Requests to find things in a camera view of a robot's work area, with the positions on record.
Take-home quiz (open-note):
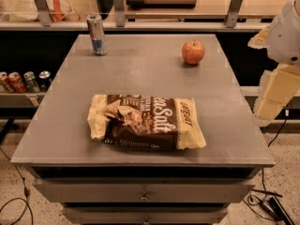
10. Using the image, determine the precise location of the black cable floor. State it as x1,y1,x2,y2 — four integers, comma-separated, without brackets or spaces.
0,147,35,225
243,115,288,222

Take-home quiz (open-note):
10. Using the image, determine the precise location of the silver blue redbull can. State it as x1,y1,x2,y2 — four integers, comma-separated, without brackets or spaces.
86,14,108,56

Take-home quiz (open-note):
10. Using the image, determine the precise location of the black cable right floor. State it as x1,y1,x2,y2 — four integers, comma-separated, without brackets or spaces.
243,115,288,222

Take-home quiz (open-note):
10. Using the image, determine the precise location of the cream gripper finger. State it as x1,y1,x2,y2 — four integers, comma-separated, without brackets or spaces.
247,26,269,50
252,64,300,127

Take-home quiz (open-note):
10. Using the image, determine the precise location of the black power strip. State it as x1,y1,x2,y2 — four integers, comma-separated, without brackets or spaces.
269,197,295,225

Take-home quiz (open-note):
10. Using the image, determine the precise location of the white orange bag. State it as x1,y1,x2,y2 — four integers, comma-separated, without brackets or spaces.
7,0,81,22

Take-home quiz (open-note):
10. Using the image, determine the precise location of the grey lower drawer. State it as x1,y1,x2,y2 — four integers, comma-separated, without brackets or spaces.
62,207,228,225

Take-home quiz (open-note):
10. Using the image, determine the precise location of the brown chip bag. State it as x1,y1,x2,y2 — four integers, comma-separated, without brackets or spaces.
87,95,206,151

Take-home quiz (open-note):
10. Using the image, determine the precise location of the blue silver soda can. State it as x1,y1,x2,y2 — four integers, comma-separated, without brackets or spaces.
38,70,53,90

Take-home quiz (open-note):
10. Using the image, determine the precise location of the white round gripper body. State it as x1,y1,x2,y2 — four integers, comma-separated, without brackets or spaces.
267,0,300,66

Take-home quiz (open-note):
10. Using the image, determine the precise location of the grey upper drawer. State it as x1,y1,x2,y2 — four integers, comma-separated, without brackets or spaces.
33,179,254,203

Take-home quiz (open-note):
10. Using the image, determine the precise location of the silver green soda can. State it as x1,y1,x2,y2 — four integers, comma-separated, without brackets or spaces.
23,71,40,93

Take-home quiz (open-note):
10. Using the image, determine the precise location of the red apple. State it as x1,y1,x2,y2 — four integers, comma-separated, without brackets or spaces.
182,39,205,65

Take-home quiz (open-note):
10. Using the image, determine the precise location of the orange soda can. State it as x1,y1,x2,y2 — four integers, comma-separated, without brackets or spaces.
0,71,15,93
8,72,27,93

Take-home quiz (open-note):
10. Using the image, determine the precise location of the metal bracket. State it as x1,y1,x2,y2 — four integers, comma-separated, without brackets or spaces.
113,0,126,27
34,0,53,27
224,0,243,28

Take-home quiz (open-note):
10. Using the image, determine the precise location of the metal bracket left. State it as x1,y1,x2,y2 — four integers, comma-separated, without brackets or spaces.
34,0,53,27

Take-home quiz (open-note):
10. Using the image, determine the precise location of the black cable left floor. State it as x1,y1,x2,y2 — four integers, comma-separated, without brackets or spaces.
0,147,35,225

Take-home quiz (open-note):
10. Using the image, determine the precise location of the metal bracket middle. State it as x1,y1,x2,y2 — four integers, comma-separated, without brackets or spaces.
113,0,126,27

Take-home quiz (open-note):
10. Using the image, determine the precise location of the metal bracket right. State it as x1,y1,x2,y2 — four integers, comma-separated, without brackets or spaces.
224,0,243,28

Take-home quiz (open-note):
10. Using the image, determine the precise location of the orange soda can far left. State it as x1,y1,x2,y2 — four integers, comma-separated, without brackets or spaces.
0,71,15,93

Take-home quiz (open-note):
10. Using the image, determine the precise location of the grey drawer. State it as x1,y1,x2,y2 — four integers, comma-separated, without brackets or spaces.
62,207,228,225
33,179,254,203

